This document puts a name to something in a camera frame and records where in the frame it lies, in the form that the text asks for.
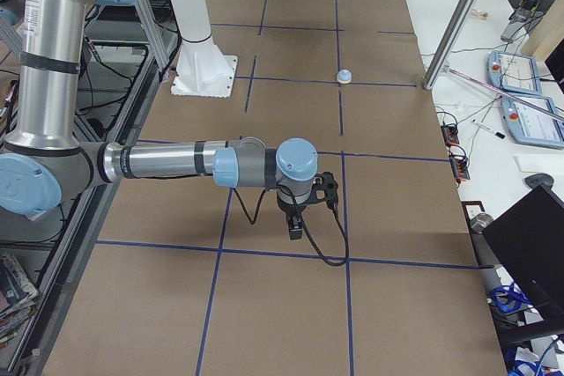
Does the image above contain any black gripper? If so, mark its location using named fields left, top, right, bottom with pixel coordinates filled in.
left=277, top=172, right=338, bottom=240

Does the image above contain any blue and white bell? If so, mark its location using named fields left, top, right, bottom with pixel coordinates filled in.
left=336, top=69, right=353, bottom=85

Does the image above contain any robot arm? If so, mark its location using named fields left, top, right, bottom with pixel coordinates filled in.
left=1, top=0, right=338, bottom=240

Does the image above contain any brown paper table cover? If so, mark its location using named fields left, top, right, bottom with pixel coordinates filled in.
left=44, top=0, right=505, bottom=375

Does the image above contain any orange black connector board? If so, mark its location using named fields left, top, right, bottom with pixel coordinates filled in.
left=441, top=123, right=471, bottom=184

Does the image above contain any far blue teach pendant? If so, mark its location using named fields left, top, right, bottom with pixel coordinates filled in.
left=486, top=50, right=542, bottom=95

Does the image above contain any blue teach pendant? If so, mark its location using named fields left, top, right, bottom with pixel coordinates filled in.
left=501, top=95, right=563, bottom=149
left=486, top=50, right=542, bottom=95

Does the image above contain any black marker pen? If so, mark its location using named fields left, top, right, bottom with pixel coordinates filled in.
left=471, top=120, right=506, bottom=139

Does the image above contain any black monitor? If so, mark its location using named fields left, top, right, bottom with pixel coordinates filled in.
left=483, top=185, right=563, bottom=308

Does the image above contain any near blue teach pendant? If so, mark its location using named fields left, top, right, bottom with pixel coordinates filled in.
left=501, top=95, right=563, bottom=149

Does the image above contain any black computer mouse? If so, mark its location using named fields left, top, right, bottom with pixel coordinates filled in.
left=523, top=173, right=554, bottom=189

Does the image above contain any stack of books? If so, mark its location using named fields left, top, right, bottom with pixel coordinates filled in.
left=1, top=251, right=40, bottom=348

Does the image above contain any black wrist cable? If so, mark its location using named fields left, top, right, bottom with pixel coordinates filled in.
left=231, top=186, right=352, bottom=268

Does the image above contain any aluminium frame post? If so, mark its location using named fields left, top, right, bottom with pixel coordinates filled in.
left=422, top=0, right=476, bottom=91

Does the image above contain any white camera mast base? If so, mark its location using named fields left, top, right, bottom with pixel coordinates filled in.
left=171, top=0, right=238, bottom=98

